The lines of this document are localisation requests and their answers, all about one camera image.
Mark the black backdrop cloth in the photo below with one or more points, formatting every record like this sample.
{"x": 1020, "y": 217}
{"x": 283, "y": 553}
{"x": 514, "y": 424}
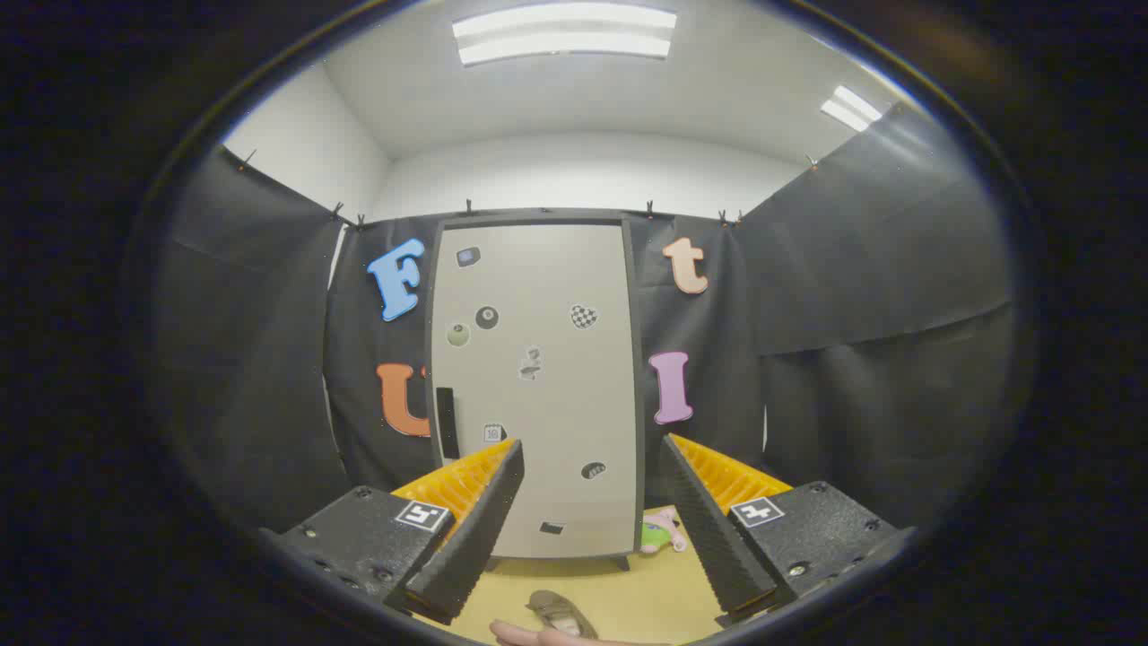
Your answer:
{"x": 852, "y": 314}

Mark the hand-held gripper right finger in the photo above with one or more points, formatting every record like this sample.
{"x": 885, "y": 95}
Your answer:
{"x": 708, "y": 538}

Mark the grey shoe cabinet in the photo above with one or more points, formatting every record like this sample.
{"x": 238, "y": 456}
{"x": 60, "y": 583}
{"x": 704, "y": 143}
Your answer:
{"x": 536, "y": 218}

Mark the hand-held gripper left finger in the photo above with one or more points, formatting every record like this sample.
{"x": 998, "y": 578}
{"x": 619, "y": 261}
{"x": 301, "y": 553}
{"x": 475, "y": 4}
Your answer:
{"x": 475, "y": 538}

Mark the small ceiling light panel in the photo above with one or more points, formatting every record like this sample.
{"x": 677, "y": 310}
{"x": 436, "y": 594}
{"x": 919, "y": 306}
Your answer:
{"x": 852, "y": 108}

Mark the brown fuzzy shoe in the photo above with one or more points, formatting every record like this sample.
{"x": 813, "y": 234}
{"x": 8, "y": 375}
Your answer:
{"x": 558, "y": 612}

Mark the pink green plush toy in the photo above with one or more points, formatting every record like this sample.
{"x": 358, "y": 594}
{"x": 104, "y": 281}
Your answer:
{"x": 662, "y": 531}

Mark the large ceiling light panel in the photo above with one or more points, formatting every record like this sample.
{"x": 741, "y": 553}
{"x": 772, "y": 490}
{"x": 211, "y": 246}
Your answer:
{"x": 565, "y": 31}

